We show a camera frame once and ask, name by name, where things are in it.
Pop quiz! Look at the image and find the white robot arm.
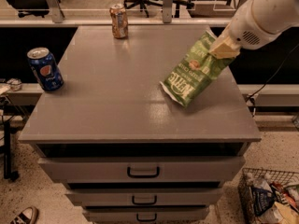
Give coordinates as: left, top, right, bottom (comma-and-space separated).
209, 0, 299, 59

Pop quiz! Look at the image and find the middle grey drawer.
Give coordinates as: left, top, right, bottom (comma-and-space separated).
66, 188, 223, 207

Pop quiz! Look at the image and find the bottom grey drawer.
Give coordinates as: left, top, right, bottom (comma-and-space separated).
82, 206, 209, 223

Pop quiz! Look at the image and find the black office chair centre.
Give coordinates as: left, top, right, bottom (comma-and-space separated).
123, 0, 194, 23

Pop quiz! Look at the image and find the black stand leg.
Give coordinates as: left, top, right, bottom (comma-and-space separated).
0, 121, 19, 182

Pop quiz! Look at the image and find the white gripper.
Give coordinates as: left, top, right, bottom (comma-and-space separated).
208, 0, 280, 59

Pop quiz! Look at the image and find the grey drawer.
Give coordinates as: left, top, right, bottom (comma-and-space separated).
66, 188, 223, 207
82, 206, 209, 223
38, 156, 245, 183

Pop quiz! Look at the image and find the orange soda can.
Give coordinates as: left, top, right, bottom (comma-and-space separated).
109, 4, 128, 39

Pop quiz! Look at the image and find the dark blue snack bag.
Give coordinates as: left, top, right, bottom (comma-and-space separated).
251, 187, 276, 217

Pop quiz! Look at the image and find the sneaker shoe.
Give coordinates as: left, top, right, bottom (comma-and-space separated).
9, 206, 39, 224

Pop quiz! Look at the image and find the black cable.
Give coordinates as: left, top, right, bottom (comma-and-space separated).
244, 42, 299, 118

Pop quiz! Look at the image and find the blue pepsi can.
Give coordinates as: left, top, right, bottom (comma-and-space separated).
27, 47, 64, 91

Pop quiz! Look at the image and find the red snack bag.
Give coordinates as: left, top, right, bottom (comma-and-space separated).
270, 182, 297, 210

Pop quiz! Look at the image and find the small round tin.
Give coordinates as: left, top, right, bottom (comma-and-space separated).
7, 78, 22, 91

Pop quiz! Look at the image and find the wire basket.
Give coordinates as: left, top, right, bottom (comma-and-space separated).
238, 168, 299, 224

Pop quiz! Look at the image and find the yellow snack bag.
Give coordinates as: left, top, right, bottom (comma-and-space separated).
275, 203, 299, 224

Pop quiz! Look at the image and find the grey drawer cabinet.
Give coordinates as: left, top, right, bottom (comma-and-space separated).
17, 24, 263, 224

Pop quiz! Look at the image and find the green jalapeno chip bag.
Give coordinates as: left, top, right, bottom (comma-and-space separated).
160, 30, 234, 107

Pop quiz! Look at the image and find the top grey drawer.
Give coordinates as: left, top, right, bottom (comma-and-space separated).
38, 156, 245, 183

